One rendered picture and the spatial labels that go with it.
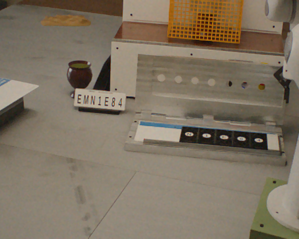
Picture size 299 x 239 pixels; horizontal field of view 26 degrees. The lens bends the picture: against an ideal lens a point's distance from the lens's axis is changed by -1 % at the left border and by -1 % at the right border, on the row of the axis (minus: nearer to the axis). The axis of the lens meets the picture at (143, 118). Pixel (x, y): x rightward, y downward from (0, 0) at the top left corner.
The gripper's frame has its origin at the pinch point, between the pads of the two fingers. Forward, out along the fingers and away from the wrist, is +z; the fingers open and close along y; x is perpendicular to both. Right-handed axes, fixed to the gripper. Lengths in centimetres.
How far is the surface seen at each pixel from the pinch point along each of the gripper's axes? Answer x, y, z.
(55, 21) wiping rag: 93, -109, -7
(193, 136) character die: -5.8, -28.2, 12.3
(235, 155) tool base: -10.4, -15.7, 15.3
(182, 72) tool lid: 4.6, -34.2, -3.5
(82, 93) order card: 8, -66, 6
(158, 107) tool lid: 3.3, -40.8, 7.2
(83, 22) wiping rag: 96, -97, -7
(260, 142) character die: -3.5, -9.6, 12.9
